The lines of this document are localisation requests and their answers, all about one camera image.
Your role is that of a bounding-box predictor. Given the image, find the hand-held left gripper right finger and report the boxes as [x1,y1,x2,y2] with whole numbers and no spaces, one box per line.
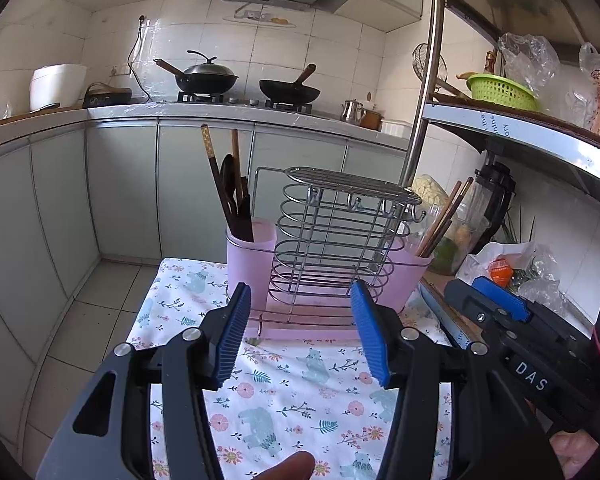
[350,280,565,480]

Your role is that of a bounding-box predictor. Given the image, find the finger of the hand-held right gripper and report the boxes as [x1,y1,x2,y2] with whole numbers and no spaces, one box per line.
[471,275,596,356]
[443,278,513,343]

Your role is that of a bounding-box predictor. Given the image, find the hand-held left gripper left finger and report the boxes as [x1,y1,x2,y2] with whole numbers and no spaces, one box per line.
[35,282,253,480]

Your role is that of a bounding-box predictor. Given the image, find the pink plastic drip tray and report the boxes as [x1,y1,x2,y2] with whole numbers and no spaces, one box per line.
[250,290,421,344]

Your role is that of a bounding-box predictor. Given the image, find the pink plastic utensil cup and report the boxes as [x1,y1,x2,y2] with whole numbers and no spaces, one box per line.
[375,247,434,312]
[225,217,279,312]

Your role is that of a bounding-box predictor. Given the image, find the metal wire utensil rack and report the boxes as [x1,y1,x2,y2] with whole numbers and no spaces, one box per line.
[254,166,427,332]

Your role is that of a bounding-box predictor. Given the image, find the black spoon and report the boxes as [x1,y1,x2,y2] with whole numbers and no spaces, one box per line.
[220,154,253,243]

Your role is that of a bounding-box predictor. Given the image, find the light brown wooden chopstick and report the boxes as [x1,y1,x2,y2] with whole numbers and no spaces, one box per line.
[231,129,245,202]

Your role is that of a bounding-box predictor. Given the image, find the dark chopstick with patterned end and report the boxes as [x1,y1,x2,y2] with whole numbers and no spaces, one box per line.
[201,124,242,242]

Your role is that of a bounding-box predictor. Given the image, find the person's right hand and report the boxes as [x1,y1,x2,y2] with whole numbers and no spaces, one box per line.
[525,397,600,480]

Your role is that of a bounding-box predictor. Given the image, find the person's left hand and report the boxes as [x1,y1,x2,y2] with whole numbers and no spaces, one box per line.
[252,451,315,480]

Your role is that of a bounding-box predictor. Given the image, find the crumpled clear plastic bag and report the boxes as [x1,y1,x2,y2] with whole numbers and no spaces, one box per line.
[516,255,569,312]

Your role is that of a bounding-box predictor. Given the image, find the white plastic bag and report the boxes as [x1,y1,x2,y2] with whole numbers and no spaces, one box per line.
[456,241,537,302]

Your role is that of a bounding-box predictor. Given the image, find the green onion leaves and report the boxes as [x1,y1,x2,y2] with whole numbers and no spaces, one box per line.
[504,204,537,247]

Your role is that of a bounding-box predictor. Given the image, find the floral animal print tablecloth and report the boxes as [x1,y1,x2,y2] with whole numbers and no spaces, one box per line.
[125,257,453,480]

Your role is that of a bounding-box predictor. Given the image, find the black blender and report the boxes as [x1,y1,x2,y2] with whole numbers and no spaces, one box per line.
[472,152,517,257]

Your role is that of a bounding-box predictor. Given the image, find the clear plastic food jar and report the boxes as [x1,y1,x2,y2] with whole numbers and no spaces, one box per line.
[409,174,492,277]

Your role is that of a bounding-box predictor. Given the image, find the metal shelf rack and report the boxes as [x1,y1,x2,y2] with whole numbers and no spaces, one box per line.
[397,0,600,352]

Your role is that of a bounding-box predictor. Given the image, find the kitchen counter cabinets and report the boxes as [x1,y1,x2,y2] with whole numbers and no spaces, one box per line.
[0,102,486,466]

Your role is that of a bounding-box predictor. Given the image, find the white food container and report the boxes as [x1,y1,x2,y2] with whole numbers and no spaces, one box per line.
[380,119,414,139]

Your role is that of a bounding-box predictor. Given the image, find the green plastic basket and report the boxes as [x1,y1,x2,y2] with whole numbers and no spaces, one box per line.
[466,73,541,113]

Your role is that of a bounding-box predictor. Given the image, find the brown pot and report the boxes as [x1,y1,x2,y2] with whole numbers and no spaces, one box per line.
[360,107,385,131]

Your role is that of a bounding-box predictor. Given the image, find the steel kettle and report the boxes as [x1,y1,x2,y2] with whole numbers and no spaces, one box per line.
[340,99,367,124]

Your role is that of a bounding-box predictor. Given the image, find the gas stove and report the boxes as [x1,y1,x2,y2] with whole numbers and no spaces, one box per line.
[176,91,314,114]

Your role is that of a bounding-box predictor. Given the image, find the large clear plastic bag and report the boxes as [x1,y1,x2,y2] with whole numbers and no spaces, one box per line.
[497,32,561,106]

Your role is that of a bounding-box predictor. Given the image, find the black frying pan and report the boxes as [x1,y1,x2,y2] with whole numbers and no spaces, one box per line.
[258,63,322,102]

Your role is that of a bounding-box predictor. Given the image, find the black wok with lid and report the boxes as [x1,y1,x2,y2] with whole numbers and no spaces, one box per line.
[153,50,240,95]

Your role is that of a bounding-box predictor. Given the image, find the dark round basket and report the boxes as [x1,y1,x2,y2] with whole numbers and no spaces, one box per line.
[82,82,133,110]

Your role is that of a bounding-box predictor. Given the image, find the white rice cooker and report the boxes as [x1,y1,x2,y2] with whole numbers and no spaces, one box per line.
[29,64,89,114]

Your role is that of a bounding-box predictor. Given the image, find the wire skimmer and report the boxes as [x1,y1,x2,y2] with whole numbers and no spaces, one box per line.
[411,42,474,102]

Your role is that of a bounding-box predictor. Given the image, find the black power cable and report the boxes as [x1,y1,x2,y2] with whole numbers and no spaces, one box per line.
[127,15,152,102]

